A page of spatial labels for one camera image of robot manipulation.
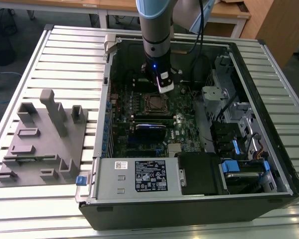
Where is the square CPU chip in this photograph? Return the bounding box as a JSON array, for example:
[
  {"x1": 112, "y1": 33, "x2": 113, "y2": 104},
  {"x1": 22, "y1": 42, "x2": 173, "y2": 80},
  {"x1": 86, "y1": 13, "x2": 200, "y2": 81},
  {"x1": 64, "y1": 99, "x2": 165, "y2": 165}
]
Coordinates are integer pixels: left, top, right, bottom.
[{"x1": 149, "y1": 96, "x2": 165, "y2": 111}]

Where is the metal socket cover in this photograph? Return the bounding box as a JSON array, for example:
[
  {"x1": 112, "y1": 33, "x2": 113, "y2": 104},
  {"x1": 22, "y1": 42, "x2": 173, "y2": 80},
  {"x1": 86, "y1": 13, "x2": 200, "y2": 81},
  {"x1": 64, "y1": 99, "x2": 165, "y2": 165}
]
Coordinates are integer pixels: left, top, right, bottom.
[{"x1": 145, "y1": 94, "x2": 171, "y2": 115}]

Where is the CPU socket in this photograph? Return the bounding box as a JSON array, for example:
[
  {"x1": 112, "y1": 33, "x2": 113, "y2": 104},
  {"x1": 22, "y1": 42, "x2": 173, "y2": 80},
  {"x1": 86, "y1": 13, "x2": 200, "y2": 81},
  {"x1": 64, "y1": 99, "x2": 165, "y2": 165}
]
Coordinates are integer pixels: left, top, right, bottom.
[{"x1": 143, "y1": 92, "x2": 174, "y2": 117}]

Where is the grey case latch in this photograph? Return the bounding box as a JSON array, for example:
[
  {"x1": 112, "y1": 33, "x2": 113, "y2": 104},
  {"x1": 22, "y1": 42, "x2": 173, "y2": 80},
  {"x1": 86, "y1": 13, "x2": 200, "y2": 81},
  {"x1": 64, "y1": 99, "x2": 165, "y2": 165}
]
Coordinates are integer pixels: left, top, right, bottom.
[{"x1": 103, "y1": 34, "x2": 122, "y2": 54}]

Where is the green motherboard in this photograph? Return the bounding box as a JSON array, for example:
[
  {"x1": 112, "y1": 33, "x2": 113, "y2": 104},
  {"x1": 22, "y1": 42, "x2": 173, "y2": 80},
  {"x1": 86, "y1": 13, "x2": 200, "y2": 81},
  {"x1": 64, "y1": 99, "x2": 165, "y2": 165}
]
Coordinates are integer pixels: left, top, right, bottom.
[{"x1": 109, "y1": 81, "x2": 209, "y2": 159}]

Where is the black graphics card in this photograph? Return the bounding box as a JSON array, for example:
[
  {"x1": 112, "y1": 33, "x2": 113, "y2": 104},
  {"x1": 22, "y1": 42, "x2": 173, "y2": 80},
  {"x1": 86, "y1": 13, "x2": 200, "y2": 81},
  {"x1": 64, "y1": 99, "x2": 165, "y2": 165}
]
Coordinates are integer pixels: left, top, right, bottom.
[{"x1": 134, "y1": 122, "x2": 168, "y2": 144}]

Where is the silver chipset heatsink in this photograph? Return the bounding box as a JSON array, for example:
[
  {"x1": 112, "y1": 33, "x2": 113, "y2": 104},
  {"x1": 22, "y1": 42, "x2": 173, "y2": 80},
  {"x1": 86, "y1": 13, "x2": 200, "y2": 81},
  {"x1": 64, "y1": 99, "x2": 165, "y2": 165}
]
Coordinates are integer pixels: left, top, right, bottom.
[{"x1": 168, "y1": 142, "x2": 182, "y2": 153}]

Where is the black disk bay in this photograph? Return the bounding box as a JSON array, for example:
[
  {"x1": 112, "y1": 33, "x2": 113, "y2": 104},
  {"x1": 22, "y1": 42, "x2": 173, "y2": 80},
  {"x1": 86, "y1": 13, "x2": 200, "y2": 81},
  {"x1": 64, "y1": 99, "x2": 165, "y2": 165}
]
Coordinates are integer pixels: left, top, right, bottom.
[{"x1": 210, "y1": 121, "x2": 244, "y2": 154}]

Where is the blue disk bay latch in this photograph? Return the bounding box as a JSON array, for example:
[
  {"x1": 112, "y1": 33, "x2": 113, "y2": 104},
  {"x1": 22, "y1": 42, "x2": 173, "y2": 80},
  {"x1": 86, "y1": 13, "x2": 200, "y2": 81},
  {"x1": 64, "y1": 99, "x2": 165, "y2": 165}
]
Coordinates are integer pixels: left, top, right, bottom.
[{"x1": 231, "y1": 139, "x2": 241, "y2": 155}]

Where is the silver power supply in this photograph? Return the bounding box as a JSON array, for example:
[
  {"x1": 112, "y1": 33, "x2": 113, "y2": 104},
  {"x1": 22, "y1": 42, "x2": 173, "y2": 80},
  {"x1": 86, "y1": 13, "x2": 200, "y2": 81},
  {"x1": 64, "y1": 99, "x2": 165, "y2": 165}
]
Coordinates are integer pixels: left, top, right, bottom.
[{"x1": 88, "y1": 157, "x2": 184, "y2": 200}]

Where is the hard disk in blue carrier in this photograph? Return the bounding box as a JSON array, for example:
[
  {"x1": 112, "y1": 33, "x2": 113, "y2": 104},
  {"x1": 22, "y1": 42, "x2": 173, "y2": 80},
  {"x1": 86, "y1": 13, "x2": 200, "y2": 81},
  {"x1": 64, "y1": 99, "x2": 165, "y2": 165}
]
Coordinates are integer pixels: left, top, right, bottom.
[{"x1": 219, "y1": 159, "x2": 271, "y2": 194}]

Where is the wooden cabinet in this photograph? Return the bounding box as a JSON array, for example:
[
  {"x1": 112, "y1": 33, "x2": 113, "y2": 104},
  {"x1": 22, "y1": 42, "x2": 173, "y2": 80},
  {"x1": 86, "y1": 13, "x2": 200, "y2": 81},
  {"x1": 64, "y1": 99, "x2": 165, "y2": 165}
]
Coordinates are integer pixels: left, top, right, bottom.
[{"x1": 243, "y1": 0, "x2": 299, "y2": 68}]

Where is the grey parts rack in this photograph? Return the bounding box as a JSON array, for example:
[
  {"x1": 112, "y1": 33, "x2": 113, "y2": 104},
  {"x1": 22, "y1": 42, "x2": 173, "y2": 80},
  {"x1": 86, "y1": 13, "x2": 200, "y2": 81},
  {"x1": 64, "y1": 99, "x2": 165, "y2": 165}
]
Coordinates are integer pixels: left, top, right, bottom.
[{"x1": 0, "y1": 89, "x2": 89, "y2": 188}]

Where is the black PC case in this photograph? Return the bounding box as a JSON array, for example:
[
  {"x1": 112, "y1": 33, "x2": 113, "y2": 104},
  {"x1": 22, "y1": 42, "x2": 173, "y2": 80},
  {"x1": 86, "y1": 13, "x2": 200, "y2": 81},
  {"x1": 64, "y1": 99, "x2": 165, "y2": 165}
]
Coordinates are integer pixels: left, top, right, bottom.
[{"x1": 74, "y1": 33, "x2": 299, "y2": 231}]

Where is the black office chair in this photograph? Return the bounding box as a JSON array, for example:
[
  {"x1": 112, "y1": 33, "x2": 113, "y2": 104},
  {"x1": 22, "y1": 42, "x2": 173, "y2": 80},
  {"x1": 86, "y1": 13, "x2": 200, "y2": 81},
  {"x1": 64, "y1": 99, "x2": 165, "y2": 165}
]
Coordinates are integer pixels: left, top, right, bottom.
[{"x1": 0, "y1": 7, "x2": 18, "y2": 67}]

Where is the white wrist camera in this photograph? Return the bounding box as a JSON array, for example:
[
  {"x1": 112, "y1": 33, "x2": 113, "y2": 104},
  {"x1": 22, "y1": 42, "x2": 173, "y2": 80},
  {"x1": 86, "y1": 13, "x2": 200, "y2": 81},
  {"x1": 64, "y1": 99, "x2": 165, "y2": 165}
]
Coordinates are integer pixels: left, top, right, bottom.
[{"x1": 155, "y1": 71, "x2": 175, "y2": 94}]

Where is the black looped cable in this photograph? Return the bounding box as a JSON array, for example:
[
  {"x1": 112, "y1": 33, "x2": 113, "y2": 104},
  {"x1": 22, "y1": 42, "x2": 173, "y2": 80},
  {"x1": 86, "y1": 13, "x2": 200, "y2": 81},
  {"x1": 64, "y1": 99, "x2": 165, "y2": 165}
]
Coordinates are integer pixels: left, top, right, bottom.
[{"x1": 191, "y1": 53, "x2": 213, "y2": 84}]

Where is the silver metal bracket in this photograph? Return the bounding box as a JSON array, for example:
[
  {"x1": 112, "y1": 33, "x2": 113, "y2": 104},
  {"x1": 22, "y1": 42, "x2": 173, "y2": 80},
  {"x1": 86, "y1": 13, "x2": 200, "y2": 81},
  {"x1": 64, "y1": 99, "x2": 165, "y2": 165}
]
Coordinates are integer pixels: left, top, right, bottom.
[{"x1": 201, "y1": 85, "x2": 229, "y2": 102}]

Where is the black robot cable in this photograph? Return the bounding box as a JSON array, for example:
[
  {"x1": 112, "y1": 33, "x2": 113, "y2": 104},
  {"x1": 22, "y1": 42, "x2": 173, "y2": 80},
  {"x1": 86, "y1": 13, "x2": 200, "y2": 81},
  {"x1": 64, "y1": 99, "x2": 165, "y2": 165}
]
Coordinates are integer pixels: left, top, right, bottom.
[{"x1": 186, "y1": 0, "x2": 205, "y2": 55}]

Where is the thick black power cable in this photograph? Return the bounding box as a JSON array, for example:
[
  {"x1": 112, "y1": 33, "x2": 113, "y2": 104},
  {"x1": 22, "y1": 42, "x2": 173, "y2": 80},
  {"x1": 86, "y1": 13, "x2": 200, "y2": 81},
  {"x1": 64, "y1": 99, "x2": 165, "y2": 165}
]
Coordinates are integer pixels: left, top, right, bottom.
[{"x1": 215, "y1": 89, "x2": 240, "y2": 123}]

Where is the wooden desk white frame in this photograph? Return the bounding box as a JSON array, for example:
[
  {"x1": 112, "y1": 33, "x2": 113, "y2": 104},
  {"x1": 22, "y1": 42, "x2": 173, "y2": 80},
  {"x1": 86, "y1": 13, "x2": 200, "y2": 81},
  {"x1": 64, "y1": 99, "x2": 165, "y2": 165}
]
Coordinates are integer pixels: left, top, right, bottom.
[
  {"x1": 0, "y1": 0, "x2": 108, "y2": 28},
  {"x1": 99, "y1": 0, "x2": 252, "y2": 38}
]

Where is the coloured wire bundle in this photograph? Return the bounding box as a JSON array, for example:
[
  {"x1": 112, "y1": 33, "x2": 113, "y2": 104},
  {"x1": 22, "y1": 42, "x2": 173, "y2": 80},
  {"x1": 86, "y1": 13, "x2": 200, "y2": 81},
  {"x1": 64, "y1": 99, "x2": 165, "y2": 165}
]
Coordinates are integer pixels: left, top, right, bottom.
[{"x1": 249, "y1": 131, "x2": 268, "y2": 160}]

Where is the blue floor cable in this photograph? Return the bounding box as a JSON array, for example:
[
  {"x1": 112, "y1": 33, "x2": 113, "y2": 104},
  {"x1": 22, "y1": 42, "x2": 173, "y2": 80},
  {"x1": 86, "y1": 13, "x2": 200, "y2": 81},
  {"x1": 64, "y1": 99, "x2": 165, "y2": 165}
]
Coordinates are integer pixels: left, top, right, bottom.
[{"x1": 0, "y1": 71, "x2": 23, "y2": 104}]

